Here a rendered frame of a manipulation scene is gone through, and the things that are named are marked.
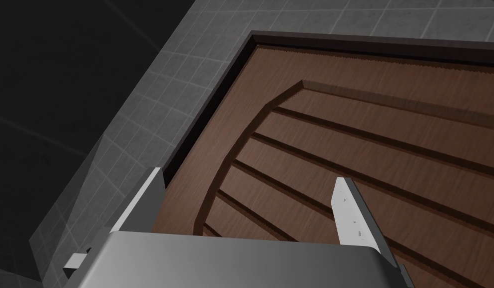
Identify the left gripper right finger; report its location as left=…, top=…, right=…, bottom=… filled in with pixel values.
left=330, top=176, right=399, bottom=268

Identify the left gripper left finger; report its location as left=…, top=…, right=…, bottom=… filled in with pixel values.
left=109, top=167, right=166, bottom=234

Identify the brown wooden slatted door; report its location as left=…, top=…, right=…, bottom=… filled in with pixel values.
left=152, top=43, right=494, bottom=288

